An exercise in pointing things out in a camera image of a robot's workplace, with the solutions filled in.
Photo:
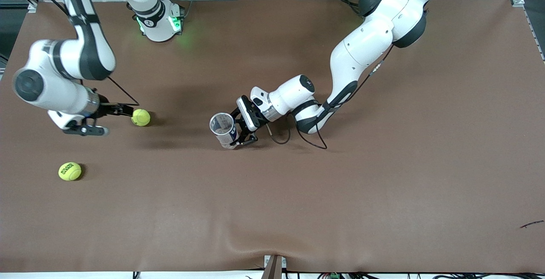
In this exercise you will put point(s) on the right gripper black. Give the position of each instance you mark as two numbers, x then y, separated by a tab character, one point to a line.
106	109

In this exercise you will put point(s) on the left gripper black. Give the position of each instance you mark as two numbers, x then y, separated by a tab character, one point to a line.
247	118

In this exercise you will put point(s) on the plain yellow tennis ball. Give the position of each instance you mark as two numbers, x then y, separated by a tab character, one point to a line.
141	118

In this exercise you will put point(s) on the white blue tennis ball can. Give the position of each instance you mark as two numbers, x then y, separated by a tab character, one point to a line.
222	125

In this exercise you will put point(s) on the yellow tennis ball black print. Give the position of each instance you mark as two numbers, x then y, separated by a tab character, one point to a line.
70	171

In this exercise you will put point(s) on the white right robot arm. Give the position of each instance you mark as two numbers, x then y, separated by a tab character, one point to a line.
42	93

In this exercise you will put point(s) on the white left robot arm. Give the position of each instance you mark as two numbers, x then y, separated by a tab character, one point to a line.
366	49

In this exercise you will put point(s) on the brown table cover mat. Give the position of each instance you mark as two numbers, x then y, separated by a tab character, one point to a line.
272	211

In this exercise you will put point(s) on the small green connector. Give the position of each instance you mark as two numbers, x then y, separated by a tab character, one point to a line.
334	276

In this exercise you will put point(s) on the table edge clamp bracket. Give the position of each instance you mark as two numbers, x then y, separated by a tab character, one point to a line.
273	267

